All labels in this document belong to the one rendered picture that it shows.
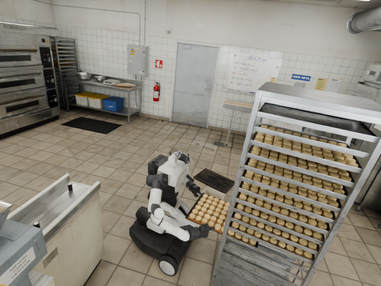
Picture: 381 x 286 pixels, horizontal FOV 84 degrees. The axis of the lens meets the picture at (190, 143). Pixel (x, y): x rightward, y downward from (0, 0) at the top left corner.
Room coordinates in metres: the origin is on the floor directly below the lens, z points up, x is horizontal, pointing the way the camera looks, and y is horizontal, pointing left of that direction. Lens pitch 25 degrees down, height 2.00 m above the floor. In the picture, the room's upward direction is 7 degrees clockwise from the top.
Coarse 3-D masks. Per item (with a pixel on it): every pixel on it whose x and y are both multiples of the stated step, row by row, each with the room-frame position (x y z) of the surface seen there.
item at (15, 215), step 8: (64, 176) 1.43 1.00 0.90; (56, 184) 1.32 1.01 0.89; (64, 184) 1.40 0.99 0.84; (40, 192) 1.21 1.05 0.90; (48, 192) 1.25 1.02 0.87; (32, 200) 1.12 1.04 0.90; (40, 200) 1.17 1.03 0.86; (24, 208) 1.05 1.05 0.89; (32, 208) 1.10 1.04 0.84; (8, 216) 0.96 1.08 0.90; (16, 216) 1.00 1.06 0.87
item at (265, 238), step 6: (234, 222) 1.26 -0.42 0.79; (234, 228) 1.22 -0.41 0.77; (240, 228) 1.21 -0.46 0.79; (246, 228) 1.22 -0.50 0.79; (252, 234) 1.18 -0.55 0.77; (258, 234) 1.17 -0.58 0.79; (264, 234) 1.18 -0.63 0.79; (264, 240) 1.14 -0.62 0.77; (270, 240) 1.13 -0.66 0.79; (276, 240) 1.14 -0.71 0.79; (282, 246) 1.10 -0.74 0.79; (288, 246) 1.10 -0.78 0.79; (294, 246) 1.12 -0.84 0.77; (294, 252) 1.07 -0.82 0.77; (300, 252) 1.06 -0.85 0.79; (306, 252) 1.07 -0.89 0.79
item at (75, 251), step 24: (72, 192) 1.32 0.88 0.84; (96, 192) 1.35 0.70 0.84; (24, 216) 1.03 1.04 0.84; (48, 216) 1.06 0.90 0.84; (72, 216) 1.08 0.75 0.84; (96, 216) 1.32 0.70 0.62; (48, 240) 0.88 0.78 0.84; (72, 240) 1.04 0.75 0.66; (96, 240) 1.29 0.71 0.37; (48, 264) 0.84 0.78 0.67; (72, 264) 1.00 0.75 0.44; (96, 264) 1.26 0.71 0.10
